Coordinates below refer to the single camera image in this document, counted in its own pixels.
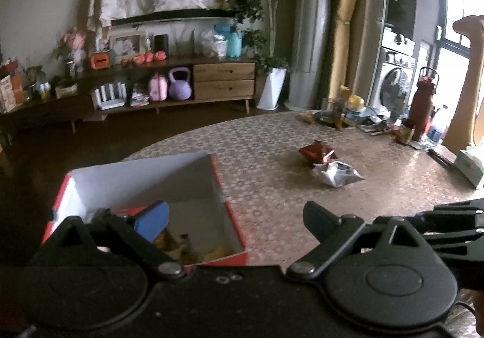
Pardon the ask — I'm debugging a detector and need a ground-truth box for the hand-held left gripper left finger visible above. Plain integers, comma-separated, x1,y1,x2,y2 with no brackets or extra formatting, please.
57,201,188,280

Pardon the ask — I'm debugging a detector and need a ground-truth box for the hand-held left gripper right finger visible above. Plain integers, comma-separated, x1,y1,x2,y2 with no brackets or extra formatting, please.
285,201,435,280

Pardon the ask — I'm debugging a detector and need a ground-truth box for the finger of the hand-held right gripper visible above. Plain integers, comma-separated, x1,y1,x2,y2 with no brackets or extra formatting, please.
421,226,484,251
414,199,484,228

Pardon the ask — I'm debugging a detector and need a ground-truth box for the red cardboard box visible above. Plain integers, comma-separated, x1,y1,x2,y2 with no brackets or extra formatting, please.
41,152,250,267

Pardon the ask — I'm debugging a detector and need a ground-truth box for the white snack bag dark label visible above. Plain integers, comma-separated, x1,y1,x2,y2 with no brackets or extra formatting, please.
313,160,365,187

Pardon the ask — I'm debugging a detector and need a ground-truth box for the dark red foil snack bag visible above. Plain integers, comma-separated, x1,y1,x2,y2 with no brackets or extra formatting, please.
299,140,339,165

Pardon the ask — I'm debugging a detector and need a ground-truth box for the green tissue box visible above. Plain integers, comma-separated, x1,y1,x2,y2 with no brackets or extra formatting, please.
452,147,484,189

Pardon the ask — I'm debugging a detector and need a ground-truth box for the black remote control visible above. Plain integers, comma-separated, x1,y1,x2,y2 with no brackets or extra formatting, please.
427,148,454,168

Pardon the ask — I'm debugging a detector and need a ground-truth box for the clear plastic water bottle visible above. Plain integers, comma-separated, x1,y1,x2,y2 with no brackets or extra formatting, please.
427,111,450,146

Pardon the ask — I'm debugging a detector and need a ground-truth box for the small jar dark lid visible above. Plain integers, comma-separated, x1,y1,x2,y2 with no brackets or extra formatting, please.
397,119,416,145

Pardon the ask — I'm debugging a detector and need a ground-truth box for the white jar yellow lid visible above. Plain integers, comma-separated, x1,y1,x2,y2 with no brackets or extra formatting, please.
346,95,365,126

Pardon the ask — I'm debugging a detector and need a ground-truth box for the maroon water bottle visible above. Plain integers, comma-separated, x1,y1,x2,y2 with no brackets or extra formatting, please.
408,66,440,142

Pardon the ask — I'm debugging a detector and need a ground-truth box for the stack of small books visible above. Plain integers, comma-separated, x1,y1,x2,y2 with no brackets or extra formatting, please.
130,84,150,107

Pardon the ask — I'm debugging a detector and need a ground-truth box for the white router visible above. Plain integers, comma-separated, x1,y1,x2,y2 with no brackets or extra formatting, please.
93,83,127,110

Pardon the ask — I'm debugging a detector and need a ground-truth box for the white planter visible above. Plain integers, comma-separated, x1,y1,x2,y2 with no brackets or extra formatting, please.
257,66,288,111

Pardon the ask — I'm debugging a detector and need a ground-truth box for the pink backpack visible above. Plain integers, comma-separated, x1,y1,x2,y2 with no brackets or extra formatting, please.
147,73,168,101

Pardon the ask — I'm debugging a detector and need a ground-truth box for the purple kettlebell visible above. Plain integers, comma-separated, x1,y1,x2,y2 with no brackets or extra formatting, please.
167,67,191,100

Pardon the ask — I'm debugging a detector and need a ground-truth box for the wooden TV cabinet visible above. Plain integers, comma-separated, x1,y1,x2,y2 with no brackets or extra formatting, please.
0,56,258,134

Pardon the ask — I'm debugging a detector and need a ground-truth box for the orange toy box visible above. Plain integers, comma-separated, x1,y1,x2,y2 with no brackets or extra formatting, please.
89,51,112,70

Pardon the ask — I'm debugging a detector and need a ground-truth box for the white washing machine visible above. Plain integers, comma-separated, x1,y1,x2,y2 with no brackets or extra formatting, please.
378,28,420,112

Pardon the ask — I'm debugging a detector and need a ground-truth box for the black speaker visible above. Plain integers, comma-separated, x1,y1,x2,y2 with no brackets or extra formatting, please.
153,34,169,57

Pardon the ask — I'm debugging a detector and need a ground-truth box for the rolled yellow mat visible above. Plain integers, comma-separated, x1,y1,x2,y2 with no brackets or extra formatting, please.
327,0,364,100

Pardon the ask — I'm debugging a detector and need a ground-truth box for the clear plastic bag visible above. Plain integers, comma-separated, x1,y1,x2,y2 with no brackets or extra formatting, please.
200,31,229,59

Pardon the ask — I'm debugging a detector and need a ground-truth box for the orange white carton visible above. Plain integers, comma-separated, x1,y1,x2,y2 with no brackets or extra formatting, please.
0,75,23,113

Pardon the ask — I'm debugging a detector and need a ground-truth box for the teal water jug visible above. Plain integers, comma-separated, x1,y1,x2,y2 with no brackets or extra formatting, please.
214,22,243,58

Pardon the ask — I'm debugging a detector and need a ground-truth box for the pink flower doll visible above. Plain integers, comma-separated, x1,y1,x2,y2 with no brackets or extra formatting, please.
62,28,87,62

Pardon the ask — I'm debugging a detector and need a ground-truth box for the grey tower air conditioner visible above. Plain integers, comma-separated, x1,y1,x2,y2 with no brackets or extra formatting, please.
289,0,335,112

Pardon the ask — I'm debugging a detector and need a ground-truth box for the black television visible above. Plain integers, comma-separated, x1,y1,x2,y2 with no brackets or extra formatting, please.
110,8,243,26

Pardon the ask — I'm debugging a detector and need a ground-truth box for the white photo frame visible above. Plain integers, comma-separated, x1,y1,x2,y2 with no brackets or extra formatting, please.
110,31,146,63

